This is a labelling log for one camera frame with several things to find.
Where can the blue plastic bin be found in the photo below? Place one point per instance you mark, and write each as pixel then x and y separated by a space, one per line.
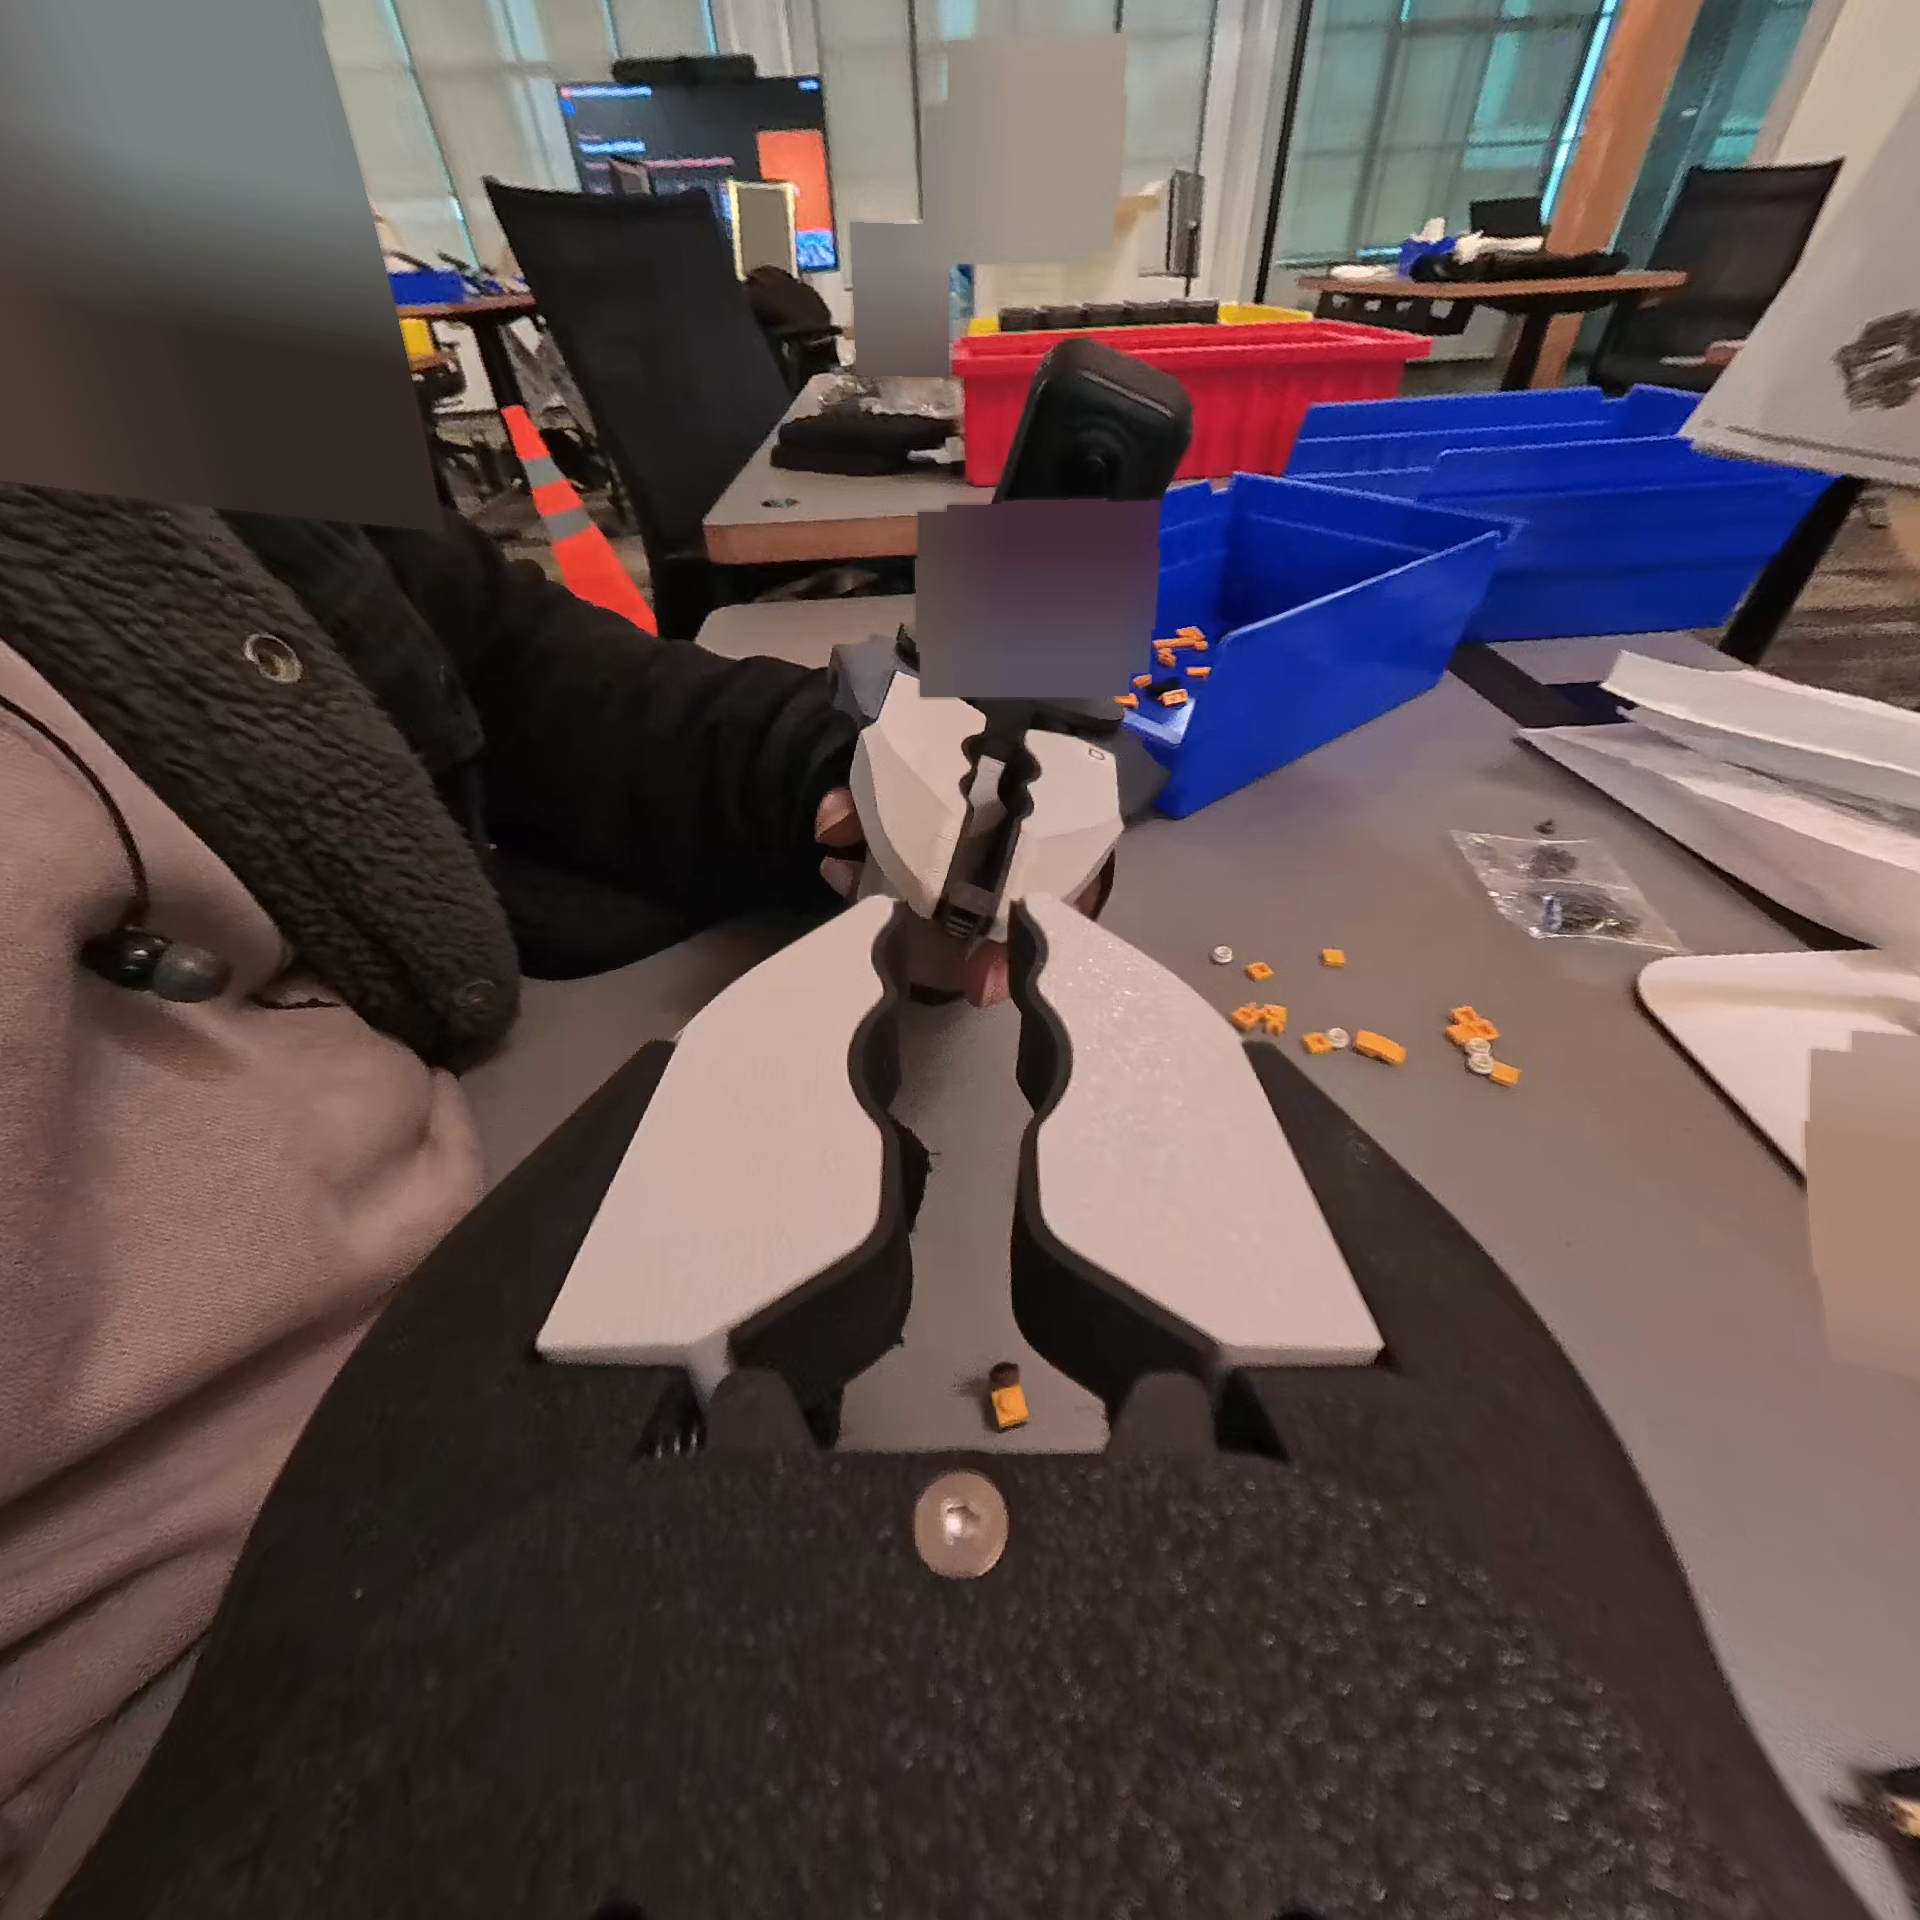
pixel 1499 417
pixel 1620 555
pixel 1319 660

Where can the white papers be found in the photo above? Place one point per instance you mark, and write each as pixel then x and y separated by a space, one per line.
pixel 1769 734

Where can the small orange lego plate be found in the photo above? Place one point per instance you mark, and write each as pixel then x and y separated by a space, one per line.
pixel 1009 1407

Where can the clear plastic parts bag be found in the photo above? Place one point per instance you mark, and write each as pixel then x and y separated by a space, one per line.
pixel 1560 892

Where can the black desk chair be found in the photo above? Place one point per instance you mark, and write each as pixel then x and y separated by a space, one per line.
pixel 1724 271

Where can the person's left hand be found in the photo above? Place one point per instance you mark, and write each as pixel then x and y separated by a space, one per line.
pixel 953 971

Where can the lego instruction booklet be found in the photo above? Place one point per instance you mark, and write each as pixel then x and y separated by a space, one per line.
pixel 1828 225

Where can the wooden post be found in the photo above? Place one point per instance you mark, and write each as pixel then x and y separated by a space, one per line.
pixel 1627 135

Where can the heap of orange lego parts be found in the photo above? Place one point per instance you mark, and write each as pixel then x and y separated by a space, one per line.
pixel 1177 651

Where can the black monitor bar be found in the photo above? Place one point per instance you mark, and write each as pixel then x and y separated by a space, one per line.
pixel 682 70

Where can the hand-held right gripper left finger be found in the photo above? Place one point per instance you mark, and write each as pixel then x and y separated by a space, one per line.
pixel 733 1170

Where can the red plastic bin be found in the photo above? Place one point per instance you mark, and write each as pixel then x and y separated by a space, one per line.
pixel 1200 398

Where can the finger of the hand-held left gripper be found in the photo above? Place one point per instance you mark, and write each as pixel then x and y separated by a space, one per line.
pixel 908 796
pixel 1076 826

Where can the small upright screen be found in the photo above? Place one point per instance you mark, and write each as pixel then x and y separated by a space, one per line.
pixel 763 225

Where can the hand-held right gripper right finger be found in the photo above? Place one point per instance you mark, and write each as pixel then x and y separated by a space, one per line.
pixel 1184 1184

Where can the beige sweatshirt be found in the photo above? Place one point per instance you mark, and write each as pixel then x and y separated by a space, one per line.
pixel 180 1350

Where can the black mesh office chair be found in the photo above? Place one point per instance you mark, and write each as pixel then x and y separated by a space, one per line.
pixel 629 375

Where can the crumpled foil packets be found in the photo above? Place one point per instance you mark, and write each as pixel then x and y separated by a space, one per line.
pixel 900 398

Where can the wood-edged grey table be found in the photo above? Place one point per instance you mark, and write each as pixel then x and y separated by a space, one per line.
pixel 810 516

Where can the small black lego brick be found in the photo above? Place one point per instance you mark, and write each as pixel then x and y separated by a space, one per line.
pixel 967 908

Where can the orange traffic cone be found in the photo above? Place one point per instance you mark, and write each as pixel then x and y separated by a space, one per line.
pixel 579 523

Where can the black fleece jacket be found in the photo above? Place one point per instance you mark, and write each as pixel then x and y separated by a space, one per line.
pixel 225 751

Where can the large display monitor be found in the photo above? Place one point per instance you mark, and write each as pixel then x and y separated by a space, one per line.
pixel 661 129

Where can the yellow plastic bin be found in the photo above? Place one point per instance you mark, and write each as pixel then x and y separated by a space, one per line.
pixel 1266 314

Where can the long wooden desk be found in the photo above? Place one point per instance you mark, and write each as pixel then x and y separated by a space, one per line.
pixel 1499 281

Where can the scattered small lego pieces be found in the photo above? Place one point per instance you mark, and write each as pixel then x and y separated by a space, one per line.
pixel 1381 1046

